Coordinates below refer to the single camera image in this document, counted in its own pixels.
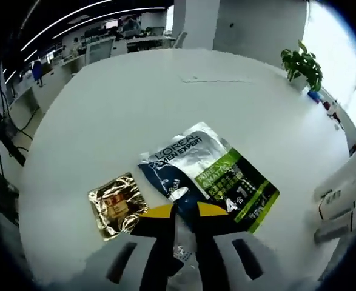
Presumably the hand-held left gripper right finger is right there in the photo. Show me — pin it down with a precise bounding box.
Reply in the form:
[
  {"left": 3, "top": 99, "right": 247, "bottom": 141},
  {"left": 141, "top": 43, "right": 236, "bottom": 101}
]
[{"left": 192, "top": 202, "right": 277, "bottom": 291}]

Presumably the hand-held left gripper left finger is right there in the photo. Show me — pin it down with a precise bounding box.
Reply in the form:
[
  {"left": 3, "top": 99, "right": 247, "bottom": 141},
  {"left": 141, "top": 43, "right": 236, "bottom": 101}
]
[{"left": 82, "top": 202, "right": 179, "bottom": 291}]

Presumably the small silver skincare sachet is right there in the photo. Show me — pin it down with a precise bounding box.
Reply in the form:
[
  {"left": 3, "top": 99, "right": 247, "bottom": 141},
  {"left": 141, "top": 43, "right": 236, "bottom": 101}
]
[{"left": 165, "top": 218, "right": 201, "bottom": 291}]

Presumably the gold skincare sachet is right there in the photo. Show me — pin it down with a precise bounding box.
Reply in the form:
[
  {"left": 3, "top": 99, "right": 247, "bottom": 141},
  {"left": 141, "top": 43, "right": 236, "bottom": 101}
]
[{"left": 87, "top": 172, "right": 150, "bottom": 243}]

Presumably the green black skincare sachet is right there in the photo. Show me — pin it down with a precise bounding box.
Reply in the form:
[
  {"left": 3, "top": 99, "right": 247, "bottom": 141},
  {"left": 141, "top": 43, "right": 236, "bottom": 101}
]
[{"left": 137, "top": 121, "right": 281, "bottom": 235}]

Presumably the large white skincare tube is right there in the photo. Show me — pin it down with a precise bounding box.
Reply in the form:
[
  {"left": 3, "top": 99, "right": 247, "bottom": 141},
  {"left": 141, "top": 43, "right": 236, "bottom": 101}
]
[{"left": 313, "top": 178, "right": 356, "bottom": 224}]

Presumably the black laptop stand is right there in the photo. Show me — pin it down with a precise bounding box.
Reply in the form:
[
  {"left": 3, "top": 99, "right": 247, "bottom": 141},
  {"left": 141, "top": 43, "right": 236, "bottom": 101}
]
[{"left": 0, "top": 112, "right": 27, "bottom": 169}]

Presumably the red white tool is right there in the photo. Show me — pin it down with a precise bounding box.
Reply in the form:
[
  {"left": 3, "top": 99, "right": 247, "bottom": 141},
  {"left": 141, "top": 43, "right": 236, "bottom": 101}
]
[{"left": 321, "top": 99, "right": 350, "bottom": 130}]

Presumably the small blue box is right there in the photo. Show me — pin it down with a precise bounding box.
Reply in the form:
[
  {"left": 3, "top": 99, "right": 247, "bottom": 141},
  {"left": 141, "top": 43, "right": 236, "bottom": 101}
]
[{"left": 306, "top": 87, "right": 323, "bottom": 104}]

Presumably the potted green plant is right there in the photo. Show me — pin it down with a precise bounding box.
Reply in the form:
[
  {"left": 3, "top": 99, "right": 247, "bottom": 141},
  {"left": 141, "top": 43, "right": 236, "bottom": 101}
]
[{"left": 280, "top": 40, "right": 324, "bottom": 92}]

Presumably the white office chair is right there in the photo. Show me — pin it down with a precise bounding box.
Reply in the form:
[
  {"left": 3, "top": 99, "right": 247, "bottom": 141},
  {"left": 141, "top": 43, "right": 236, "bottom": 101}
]
[
  {"left": 85, "top": 38, "right": 115, "bottom": 65},
  {"left": 174, "top": 30, "right": 188, "bottom": 49}
]

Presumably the large bright window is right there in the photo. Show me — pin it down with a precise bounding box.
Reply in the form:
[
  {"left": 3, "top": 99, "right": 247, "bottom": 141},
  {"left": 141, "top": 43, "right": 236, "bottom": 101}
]
[{"left": 301, "top": 5, "right": 356, "bottom": 137}]

